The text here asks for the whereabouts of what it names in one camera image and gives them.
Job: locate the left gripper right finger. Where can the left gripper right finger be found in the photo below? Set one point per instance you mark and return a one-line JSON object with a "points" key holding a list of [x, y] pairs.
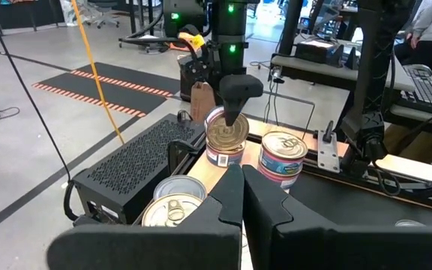
{"points": [[294, 243]]}

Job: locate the blue-label pull-tab can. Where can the blue-label pull-tab can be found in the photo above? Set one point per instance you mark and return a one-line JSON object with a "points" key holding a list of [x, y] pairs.
{"points": [[163, 213]]}

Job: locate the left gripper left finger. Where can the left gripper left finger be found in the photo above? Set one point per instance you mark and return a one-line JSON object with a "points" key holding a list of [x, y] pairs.
{"points": [[201, 243]]}

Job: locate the grey office chair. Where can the grey office chair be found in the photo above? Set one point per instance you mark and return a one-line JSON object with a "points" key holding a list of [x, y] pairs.
{"points": [[103, 11]]}

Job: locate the grey desk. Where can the grey desk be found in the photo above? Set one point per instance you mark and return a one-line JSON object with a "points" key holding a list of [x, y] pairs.
{"points": [[313, 65]]}

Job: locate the computer keyboard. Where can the computer keyboard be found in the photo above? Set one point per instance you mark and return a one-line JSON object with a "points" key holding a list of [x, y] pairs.
{"points": [[426, 90]]}

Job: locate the pink-label seafood can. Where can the pink-label seafood can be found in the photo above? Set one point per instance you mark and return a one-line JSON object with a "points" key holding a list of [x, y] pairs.
{"points": [[281, 180], [283, 148], [223, 138], [223, 159]]}

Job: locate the silver toggle clamp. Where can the silver toggle clamp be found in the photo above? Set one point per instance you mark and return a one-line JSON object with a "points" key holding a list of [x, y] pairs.
{"points": [[328, 157]]}

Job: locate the green-label tuna can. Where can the green-label tuna can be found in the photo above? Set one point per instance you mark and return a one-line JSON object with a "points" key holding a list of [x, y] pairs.
{"points": [[180, 185]]}

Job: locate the wooden shelf with black frame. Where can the wooden shelf with black frame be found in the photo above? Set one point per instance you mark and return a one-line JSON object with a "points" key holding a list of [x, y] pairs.
{"points": [[252, 153]]}

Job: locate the black perforated computer case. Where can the black perforated computer case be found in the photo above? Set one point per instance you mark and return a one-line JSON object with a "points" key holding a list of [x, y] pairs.
{"points": [[133, 165]]}

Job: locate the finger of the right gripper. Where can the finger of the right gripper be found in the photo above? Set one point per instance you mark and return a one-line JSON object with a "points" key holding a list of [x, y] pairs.
{"points": [[231, 90], [249, 88]]}

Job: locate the black mat orange-striped edge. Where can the black mat orange-striped edge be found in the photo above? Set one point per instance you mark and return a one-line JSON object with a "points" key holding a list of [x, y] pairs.
{"points": [[126, 93]]}

